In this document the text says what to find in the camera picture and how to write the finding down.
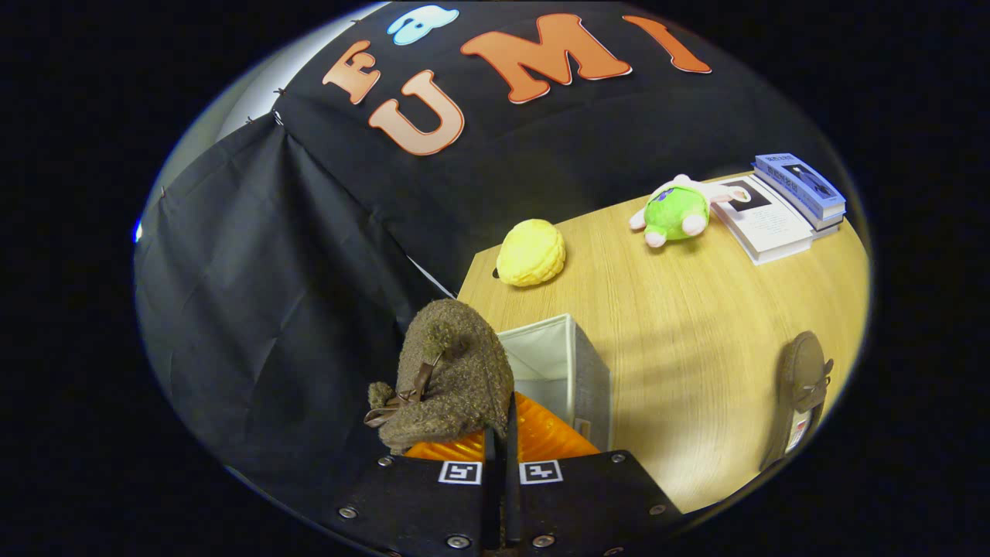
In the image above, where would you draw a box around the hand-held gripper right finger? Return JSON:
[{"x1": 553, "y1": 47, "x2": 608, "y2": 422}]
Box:
[{"x1": 505, "y1": 391, "x2": 684, "y2": 557}]

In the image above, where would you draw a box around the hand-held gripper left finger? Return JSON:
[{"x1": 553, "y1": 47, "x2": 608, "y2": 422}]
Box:
[{"x1": 321, "y1": 428, "x2": 497, "y2": 557}]

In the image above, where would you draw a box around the brown fuzzy shoe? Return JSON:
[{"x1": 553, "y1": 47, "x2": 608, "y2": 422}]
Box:
[
  {"x1": 760, "y1": 331, "x2": 835, "y2": 473},
  {"x1": 364, "y1": 299, "x2": 515, "y2": 456}
]

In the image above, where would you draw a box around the grey fabric storage box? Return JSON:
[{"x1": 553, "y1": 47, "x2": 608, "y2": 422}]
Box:
[{"x1": 495, "y1": 313, "x2": 613, "y2": 453}]

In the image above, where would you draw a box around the yellow plush toy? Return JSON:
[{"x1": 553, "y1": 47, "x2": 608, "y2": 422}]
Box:
[{"x1": 496, "y1": 219, "x2": 566, "y2": 288}]

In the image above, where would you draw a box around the black backdrop cloth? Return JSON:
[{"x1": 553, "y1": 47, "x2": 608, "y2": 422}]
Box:
[{"x1": 135, "y1": 0, "x2": 852, "y2": 511}]

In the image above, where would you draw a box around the green and pink plush toy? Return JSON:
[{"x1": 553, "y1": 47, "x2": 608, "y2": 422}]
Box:
[{"x1": 629, "y1": 174, "x2": 751, "y2": 248}]

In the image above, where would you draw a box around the white book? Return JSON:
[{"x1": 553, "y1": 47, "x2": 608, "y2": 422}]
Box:
[{"x1": 710, "y1": 174, "x2": 814, "y2": 266}]

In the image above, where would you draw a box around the blue book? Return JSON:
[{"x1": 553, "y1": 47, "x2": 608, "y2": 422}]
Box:
[{"x1": 752, "y1": 152, "x2": 848, "y2": 239}]

